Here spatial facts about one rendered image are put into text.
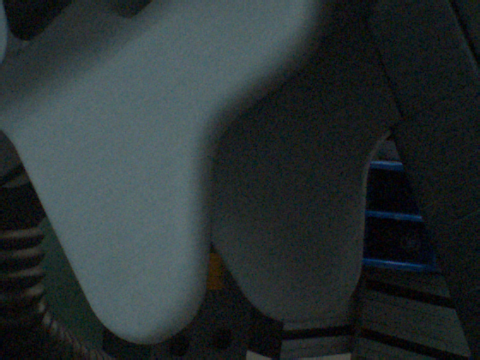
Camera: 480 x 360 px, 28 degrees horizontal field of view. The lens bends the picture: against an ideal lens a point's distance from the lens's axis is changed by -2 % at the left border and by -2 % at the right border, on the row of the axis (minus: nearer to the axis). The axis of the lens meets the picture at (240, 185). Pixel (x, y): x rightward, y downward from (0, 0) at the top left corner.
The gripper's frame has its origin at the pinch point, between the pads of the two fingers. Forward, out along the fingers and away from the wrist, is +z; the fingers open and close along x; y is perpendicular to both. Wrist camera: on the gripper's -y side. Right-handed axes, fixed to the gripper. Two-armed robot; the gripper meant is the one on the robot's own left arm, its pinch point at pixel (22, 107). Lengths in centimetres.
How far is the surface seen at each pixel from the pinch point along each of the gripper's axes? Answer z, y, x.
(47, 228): 23.3, -6.9, 20.4
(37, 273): 11.9, -0.8, 9.4
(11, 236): 11.5, -1.9, 8.4
